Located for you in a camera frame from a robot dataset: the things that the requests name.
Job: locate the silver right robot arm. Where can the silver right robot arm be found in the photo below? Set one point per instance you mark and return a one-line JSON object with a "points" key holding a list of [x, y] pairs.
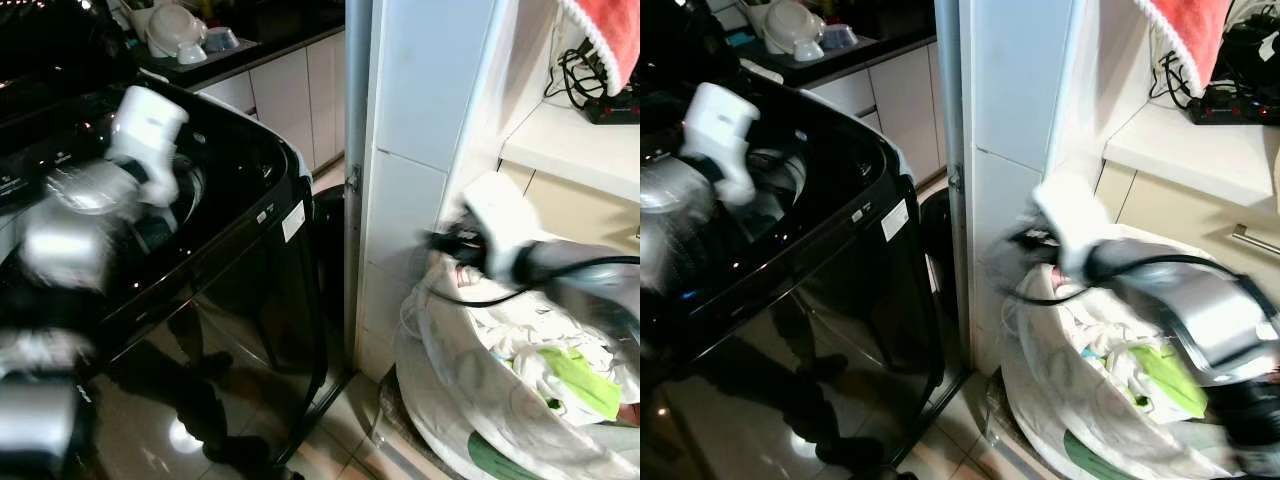
{"points": [[585, 285], [1190, 300]]}

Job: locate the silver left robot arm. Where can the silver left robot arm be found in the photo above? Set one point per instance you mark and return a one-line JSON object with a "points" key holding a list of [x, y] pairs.
{"points": [[665, 215], [65, 235]]}

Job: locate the white clothes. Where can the white clothes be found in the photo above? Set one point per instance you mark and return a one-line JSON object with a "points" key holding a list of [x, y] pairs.
{"points": [[1110, 345], [510, 335]]}

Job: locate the black top-load washing machine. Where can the black top-load washing machine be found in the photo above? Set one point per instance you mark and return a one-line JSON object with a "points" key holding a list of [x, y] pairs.
{"points": [[220, 300], [830, 310]]}

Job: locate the white sticker on washer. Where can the white sticker on washer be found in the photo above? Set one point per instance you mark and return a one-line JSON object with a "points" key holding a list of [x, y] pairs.
{"points": [[895, 220], [293, 221]]}

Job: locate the cream drawer cabinet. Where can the cream drawer cabinet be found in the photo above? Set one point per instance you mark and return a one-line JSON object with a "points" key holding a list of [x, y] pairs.
{"points": [[570, 160], [1180, 170]]}

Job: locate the white laundry bag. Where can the white laundry bag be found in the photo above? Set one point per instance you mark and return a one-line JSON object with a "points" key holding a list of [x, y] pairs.
{"points": [[470, 390], [1060, 400]]}

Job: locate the green cloth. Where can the green cloth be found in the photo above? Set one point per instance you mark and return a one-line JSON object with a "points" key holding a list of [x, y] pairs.
{"points": [[1175, 380], [580, 385]]}

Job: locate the white kitchen cabinet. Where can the white kitchen cabinet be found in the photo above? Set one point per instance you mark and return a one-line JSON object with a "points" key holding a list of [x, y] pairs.
{"points": [[900, 100], [290, 95]]}

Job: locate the black power strip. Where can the black power strip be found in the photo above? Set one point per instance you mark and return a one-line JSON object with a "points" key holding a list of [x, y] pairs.
{"points": [[615, 110], [1235, 108]]}

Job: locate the red towel with white trim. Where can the red towel with white trim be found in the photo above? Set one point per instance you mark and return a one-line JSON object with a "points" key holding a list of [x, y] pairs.
{"points": [[612, 35], [1195, 35]]}

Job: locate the small pale bowl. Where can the small pale bowl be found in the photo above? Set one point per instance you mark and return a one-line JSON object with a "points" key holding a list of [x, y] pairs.
{"points": [[222, 40], [840, 38]]}

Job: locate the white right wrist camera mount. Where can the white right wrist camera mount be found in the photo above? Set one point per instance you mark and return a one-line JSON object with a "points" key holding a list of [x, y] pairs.
{"points": [[498, 215], [1065, 220]]}

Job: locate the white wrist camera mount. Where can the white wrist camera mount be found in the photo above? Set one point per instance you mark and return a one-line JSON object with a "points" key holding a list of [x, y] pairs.
{"points": [[1065, 220], [148, 130], [718, 130], [498, 215]]}

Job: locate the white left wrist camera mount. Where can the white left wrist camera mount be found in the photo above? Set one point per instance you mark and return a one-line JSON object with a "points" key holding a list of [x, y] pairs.
{"points": [[718, 130], [148, 130]]}

